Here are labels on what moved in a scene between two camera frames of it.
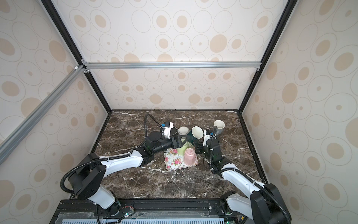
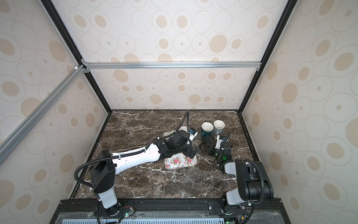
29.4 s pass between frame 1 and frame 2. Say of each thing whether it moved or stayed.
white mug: stayed
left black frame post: stayed
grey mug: stayed
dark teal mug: moved
